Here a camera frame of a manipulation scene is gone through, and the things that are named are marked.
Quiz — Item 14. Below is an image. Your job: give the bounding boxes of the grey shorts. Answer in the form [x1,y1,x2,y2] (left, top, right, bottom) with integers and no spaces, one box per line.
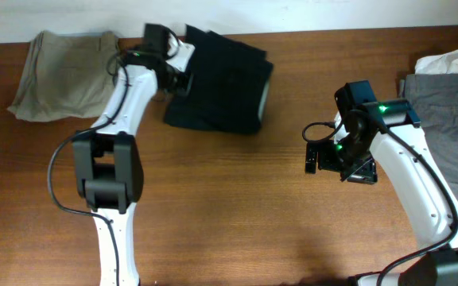
[398,74,458,200]

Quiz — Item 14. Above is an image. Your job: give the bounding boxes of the white cloth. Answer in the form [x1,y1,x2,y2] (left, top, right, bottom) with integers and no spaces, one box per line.
[414,49,458,75]

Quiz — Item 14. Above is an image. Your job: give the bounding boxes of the folded khaki shorts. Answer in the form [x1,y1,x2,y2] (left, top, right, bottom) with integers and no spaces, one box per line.
[8,30,118,122]

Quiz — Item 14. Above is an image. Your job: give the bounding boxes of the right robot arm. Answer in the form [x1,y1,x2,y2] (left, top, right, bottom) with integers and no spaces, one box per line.
[306,99,458,285]

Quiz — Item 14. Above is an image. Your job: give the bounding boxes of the black shorts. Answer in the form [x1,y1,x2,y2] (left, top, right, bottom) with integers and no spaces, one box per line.
[164,25,274,134]

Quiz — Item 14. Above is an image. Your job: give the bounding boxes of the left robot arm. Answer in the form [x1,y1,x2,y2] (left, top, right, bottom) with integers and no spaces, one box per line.
[72,52,192,285]

